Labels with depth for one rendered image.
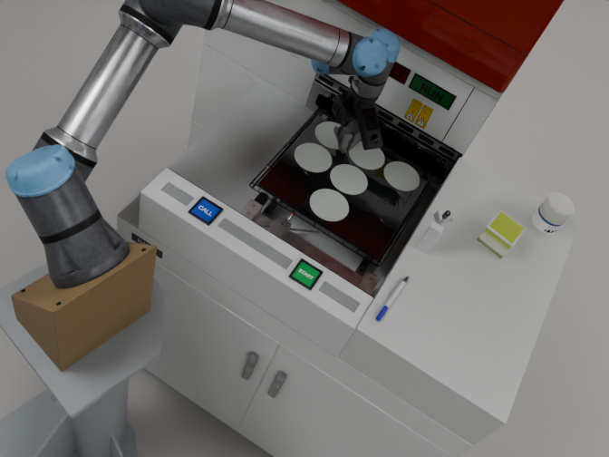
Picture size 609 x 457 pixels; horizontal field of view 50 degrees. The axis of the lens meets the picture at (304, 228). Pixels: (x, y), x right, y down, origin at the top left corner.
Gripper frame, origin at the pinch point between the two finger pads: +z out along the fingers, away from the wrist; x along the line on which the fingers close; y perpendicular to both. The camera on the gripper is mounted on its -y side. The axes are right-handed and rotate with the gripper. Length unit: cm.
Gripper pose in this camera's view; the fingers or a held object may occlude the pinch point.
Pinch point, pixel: (345, 150)
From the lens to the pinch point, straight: 171.9
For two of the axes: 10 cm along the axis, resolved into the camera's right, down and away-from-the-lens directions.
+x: -8.8, 2.1, -4.2
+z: -2.4, 5.7, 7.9
